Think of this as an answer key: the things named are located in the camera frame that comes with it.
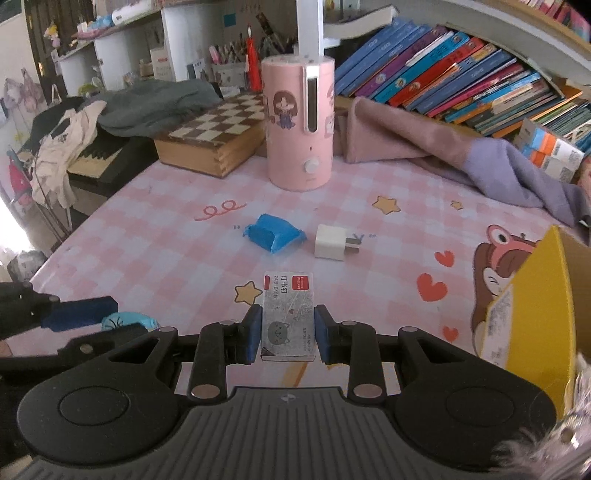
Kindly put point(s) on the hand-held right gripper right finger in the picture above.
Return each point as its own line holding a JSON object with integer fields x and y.
{"x": 323, "y": 334}

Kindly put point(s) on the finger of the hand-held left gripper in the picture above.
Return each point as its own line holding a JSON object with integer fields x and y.
{"x": 87, "y": 348}
{"x": 78, "y": 314}

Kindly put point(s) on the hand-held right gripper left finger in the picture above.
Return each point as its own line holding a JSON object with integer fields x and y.
{"x": 253, "y": 334}

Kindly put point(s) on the grey staples box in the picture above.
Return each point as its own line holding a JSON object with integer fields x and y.
{"x": 288, "y": 318}

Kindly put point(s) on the small light blue trinket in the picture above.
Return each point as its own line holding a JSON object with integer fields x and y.
{"x": 131, "y": 319}

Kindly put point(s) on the yellow cardboard box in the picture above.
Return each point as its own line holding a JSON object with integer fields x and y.
{"x": 535, "y": 323}

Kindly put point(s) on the white charger plug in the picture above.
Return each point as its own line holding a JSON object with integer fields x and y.
{"x": 330, "y": 242}

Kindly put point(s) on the blue crumpled packet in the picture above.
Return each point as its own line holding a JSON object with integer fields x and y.
{"x": 274, "y": 233}

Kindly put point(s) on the pink checked tablecloth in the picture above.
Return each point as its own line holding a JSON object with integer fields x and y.
{"x": 161, "y": 240}

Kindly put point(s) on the black piano keyboard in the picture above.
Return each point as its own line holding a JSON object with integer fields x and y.
{"x": 111, "y": 161}

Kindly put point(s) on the beige garment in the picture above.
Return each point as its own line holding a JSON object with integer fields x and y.
{"x": 62, "y": 147}

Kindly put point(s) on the pink cylindrical humidifier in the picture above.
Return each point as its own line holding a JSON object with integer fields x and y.
{"x": 291, "y": 138}

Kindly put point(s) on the wooden chess box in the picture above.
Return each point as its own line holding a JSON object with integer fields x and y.
{"x": 207, "y": 138}

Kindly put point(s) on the pink and purple garment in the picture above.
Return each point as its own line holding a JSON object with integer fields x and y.
{"x": 415, "y": 143}

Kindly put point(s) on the grey cloth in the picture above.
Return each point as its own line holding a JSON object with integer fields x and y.
{"x": 152, "y": 106}

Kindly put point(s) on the white box with red label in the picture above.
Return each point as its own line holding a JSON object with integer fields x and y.
{"x": 160, "y": 64}

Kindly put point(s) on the pen holder with pens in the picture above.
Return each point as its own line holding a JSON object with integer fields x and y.
{"x": 228, "y": 69}

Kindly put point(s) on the red tassel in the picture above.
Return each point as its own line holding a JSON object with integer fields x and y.
{"x": 253, "y": 60}

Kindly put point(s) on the row of colourful books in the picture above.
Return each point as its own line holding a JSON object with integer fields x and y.
{"x": 452, "y": 74}

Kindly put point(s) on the orange and blue carton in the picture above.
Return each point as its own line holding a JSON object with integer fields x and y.
{"x": 549, "y": 147}

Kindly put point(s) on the white bookshelf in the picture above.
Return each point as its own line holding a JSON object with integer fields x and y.
{"x": 307, "y": 27}

